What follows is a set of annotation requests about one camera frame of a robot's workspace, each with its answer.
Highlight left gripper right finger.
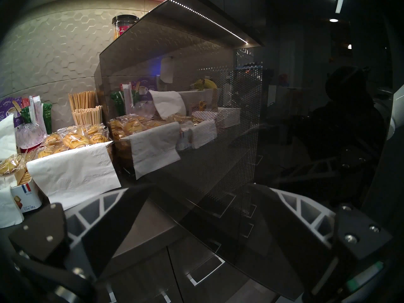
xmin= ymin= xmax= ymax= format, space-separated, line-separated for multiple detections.
xmin=249 ymin=183 xmax=393 ymax=298

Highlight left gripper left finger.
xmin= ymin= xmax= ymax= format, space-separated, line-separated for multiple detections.
xmin=9 ymin=184 xmax=152 ymax=279

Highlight black glass microwave door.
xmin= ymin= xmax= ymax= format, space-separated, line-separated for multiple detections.
xmin=94 ymin=0 xmax=393 ymax=301

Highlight white paper napkin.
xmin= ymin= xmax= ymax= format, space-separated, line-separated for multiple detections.
xmin=0 ymin=179 xmax=24 ymax=229
xmin=26 ymin=141 xmax=122 ymax=211
xmin=0 ymin=114 xmax=17 ymax=161

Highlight white box French flag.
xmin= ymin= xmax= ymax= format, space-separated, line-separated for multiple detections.
xmin=10 ymin=179 xmax=43 ymax=213

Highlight large clear madeleine bag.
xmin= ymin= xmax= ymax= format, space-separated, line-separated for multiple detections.
xmin=38 ymin=124 xmax=113 ymax=159

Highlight wooden stir stick bundle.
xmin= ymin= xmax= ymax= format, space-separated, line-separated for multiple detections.
xmin=72 ymin=106 xmax=103 ymax=126
xmin=68 ymin=91 xmax=97 ymax=112

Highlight small wrapped cake packets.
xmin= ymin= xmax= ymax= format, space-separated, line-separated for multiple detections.
xmin=0 ymin=154 xmax=31 ymax=186

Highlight clear plastic bag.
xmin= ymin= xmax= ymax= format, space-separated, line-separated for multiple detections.
xmin=16 ymin=123 xmax=45 ymax=149

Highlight green sachet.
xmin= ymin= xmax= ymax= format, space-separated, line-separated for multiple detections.
xmin=42 ymin=103 xmax=53 ymax=134

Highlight white red sachet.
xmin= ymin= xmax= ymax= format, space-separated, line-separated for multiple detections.
xmin=28 ymin=96 xmax=47 ymax=135

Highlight purple snack packet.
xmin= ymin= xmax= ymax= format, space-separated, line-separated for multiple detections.
xmin=0 ymin=97 xmax=23 ymax=128

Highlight snack jar red label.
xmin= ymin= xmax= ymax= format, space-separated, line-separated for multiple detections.
xmin=112 ymin=15 xmax=139 ymax=41

